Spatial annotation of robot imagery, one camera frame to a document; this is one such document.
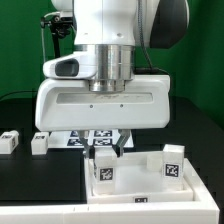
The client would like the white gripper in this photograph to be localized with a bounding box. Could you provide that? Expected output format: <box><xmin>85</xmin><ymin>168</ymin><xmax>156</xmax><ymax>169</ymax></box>
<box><xmin>35</xmin><ymin>55</ymin><xmax>170</xmax><ymax>158</ymax></box>

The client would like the white square table top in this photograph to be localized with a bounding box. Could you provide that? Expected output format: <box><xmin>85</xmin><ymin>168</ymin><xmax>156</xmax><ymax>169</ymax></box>
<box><xmin>84</xmin><ymin>151</ymin><xmax>193</xmax><ymax>204</ymax></box>

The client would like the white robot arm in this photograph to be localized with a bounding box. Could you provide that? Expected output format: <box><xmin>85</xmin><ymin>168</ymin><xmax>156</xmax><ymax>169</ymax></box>
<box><xmin>35</xmin><ymin>0</ymin><xmax>189</xmax><ymax>153</ymax></box>

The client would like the white L-shaped obstacle fence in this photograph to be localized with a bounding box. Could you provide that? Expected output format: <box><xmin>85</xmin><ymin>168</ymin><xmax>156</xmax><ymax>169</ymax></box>
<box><xmin>0</xmin><ymin>160</ymin><xmax>220</xmax><ymax>224</ymax></box>

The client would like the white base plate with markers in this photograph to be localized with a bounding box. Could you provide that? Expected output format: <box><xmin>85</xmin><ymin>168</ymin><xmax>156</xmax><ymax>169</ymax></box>
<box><xmin>47</xmin><ymin>129</ymin><xmax>134</xmax><ymax>150</ymax></box>

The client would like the black cable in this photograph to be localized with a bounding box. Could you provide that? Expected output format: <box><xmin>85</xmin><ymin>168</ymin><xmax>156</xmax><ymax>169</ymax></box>
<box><xmin>0</xmin><ymin>89</ymin><xmax>38</xmax><ymax>102</ymax></box>

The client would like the black camera stand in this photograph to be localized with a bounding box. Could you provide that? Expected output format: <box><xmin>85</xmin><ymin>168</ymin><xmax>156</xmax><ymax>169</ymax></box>
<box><xmin>40</xmin><ymin>15</ymin><xmax>73</xmax><ymax>58</ymax></box>

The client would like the white cable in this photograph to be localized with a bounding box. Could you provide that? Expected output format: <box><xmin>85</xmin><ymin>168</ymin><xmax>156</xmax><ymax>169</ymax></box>
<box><xmin>40</xmin><ymin>11</ymin><xmax>61</xmax><ymax>68</ymax></box>

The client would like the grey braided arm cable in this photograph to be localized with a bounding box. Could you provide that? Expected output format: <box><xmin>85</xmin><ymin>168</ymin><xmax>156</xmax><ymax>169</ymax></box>
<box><xmin>136</xmin><ymin>0</ymin><xmax>161</xmax><ymax>72</ymax></box>

